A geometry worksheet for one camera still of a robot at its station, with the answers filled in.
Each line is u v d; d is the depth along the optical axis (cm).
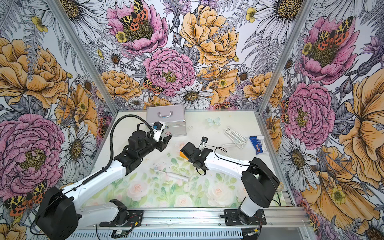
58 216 39
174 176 87
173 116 99
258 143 99
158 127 67
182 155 70
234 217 74
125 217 69
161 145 70
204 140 78
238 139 102
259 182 44
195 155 67
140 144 61
